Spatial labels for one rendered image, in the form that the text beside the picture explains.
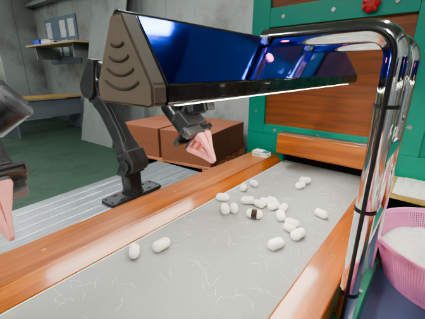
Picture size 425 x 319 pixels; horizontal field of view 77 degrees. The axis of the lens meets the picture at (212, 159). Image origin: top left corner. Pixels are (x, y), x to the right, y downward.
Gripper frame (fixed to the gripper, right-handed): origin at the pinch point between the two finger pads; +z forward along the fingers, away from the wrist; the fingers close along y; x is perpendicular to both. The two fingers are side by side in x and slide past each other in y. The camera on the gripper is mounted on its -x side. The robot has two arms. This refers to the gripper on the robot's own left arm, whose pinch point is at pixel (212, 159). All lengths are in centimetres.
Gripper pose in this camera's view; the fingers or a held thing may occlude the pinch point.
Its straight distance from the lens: 66.8
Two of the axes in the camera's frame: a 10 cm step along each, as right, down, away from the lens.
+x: -4.9, 6.0, 6.3
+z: 5.9, 7.7, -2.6
